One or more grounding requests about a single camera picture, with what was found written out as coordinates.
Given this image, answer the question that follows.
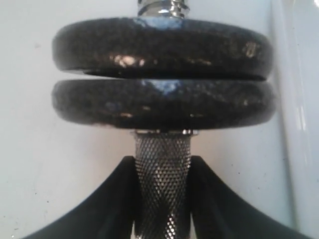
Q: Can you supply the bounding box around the black weight plate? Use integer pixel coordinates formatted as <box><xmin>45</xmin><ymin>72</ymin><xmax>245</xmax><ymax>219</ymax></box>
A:
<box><xmin>52</xmin><ymin>17</ymin><xmax>273</xmax><ymax>81</ymax></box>
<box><xmin>52</xmin><ymin>79</ymin><xmax>277</xmax><ymax>131</ymax></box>

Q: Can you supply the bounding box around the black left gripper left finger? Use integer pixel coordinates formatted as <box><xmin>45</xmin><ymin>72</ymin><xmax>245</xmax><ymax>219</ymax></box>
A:
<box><xmin>28</xmin><ymin>156</ymin><xmax>139</xmax><ymax>239</ymax></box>

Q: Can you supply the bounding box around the white plastic tray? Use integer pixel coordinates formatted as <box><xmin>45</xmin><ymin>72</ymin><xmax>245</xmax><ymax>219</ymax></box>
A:
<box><xmin>271</xmin><ymin>0</ymin><xmax>319</xmax><ymax>238</ymax></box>

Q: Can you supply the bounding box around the chrome dumbbell bar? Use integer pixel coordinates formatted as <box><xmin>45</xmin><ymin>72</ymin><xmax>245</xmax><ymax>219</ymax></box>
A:
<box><xmin>131</xmin><ymin>0</ymin><xmax>200</xmax><ymax>239</ymax></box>

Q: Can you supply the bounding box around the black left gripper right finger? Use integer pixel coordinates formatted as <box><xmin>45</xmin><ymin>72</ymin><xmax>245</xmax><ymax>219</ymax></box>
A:
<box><xmin>188</xmin><ymin>156</ymin><xmax>306</xmax><ymax>239</ymax></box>

